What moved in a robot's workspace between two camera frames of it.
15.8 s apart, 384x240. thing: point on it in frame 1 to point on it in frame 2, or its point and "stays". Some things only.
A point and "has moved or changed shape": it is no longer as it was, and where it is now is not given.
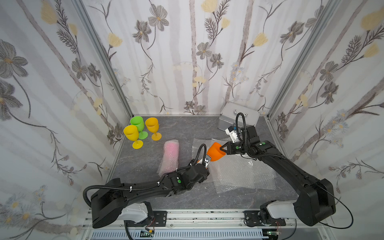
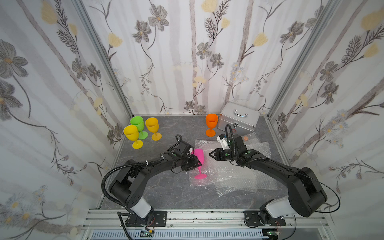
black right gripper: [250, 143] to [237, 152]
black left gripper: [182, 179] to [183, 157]
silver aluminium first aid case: [228, 116] stays
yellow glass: [131, 132] stays
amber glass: [152, 125] stays
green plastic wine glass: [139, 122] stays
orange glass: [215, 152] has moved or changed shape
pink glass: [170, 161] has moved or changed shape
